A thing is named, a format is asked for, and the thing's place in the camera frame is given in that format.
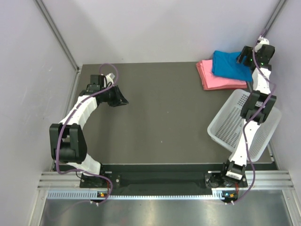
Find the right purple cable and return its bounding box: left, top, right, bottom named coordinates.
left=231, top=28, right=277, bottom=204

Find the left aluminium corner post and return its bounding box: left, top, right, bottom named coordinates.
left=33, top=0, right=79, bottom=72

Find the right aluminium corner post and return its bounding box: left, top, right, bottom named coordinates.
left=243, top=0, right=289, bottom=69

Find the folded pink t shirt stack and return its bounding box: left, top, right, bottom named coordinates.
left=196, top=59, right=247, bottom=91

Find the slotted grey cable duct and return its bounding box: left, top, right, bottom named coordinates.
left=47, top=189, right=238, bottom=201

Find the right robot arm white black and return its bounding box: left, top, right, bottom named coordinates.
left=219, top=37, right=277, bottom=186

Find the purple cable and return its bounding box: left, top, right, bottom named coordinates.
left=231, top=28, right=277, bottom=204
left=55, top=63, right=119, bottom=208

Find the aluminium frame rail front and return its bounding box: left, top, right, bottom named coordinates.
left=38, top=170, right=294, bottom=190

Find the aluminium corner post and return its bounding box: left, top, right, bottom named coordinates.
left=33, top=0, right=79, bottom=72
left=243, top=0, right=289, bottom=69

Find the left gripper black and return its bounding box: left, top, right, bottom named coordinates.
left=101, top=84, right=128, bottom=107

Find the white perforated plastic basket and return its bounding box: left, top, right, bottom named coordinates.
left=207, top=89, right=281, bottom=161

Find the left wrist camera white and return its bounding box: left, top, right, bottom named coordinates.
left=104, top=73, right=115, bottom=87

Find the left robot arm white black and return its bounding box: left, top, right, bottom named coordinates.
left=49, top=73, right=129, bottom=187

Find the blue t shirt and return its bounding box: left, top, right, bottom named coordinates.
left=212, top=50, right=253, bottom=82

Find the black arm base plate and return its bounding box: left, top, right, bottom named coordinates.
left=79, top=163, right=277, bottom=196

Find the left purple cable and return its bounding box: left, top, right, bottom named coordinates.
left=55, top=63, right=119, bottom=208

